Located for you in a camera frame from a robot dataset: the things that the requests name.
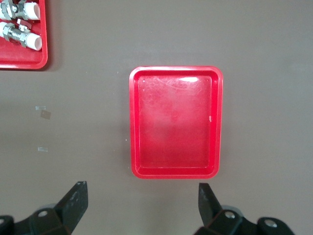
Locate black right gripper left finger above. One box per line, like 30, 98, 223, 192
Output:
29, 181, 89, 235

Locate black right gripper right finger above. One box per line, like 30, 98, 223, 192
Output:
195, 183, 243, 235

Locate empty red plastic tray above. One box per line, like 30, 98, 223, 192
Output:
129, 65, 224, 180

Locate red tray holding valves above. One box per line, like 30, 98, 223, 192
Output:
0, 0, 48, 70

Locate tilted metal valve white ends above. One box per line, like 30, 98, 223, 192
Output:
0, 21, 43, 51

